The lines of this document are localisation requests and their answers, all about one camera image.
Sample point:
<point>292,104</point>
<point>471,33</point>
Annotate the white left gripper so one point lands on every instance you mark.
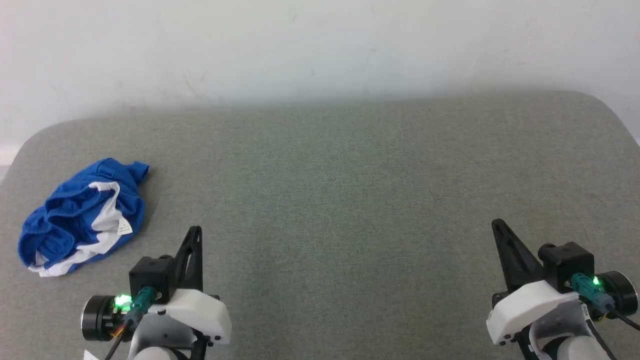
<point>200,312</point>

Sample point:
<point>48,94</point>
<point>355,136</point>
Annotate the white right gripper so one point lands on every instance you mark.
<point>525,305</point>

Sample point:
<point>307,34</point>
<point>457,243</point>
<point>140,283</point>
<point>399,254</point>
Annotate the blue shorts with white stripe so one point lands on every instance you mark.
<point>70,220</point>

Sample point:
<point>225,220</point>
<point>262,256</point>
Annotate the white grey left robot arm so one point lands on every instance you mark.
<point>97,317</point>

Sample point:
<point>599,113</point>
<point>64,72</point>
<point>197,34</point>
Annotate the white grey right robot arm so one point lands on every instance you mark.
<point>622,292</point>

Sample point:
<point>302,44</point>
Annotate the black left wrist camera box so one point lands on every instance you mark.
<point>150,275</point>

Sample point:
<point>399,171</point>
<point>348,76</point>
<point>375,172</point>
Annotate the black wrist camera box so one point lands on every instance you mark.
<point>150,275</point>
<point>570,262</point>

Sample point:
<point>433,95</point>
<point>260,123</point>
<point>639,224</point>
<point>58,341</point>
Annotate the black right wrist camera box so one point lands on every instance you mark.
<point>570,262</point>

